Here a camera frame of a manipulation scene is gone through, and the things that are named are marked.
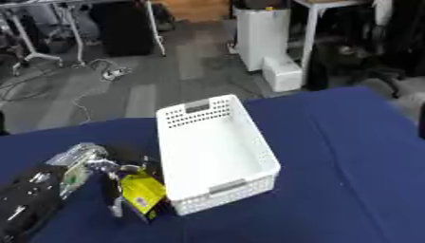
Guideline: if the white desk frame with legs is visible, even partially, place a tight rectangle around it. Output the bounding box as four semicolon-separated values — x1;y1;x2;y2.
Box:
0;0;170;77

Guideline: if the yellow snack packet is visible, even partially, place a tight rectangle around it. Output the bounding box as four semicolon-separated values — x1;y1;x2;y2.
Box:
120;171;168;216

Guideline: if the white power strip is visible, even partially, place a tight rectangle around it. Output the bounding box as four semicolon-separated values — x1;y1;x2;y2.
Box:
100;66;133;81

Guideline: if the tall white cabinet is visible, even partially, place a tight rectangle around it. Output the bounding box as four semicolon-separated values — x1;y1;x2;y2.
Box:
232;7;294;72

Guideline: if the grey floor cable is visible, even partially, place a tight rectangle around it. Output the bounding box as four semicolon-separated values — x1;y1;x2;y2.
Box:
69;58;121;125

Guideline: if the white table with legs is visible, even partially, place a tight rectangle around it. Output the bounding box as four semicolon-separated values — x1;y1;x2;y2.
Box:
290;0;369;87

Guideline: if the black cabinet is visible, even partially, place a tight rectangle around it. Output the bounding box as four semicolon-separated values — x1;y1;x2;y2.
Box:
87;0;158;58

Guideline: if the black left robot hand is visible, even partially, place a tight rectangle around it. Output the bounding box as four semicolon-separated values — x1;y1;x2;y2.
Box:
101;145;175;224

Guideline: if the white perforated plastic basket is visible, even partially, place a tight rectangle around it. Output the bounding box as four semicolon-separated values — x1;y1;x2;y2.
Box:
154;93;283;217

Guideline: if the small white box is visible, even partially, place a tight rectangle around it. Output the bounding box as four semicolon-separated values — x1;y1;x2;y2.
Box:
260;56;305;93

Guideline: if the black office chair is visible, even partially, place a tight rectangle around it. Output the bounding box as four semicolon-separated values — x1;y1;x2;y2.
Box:
306;28;409;99

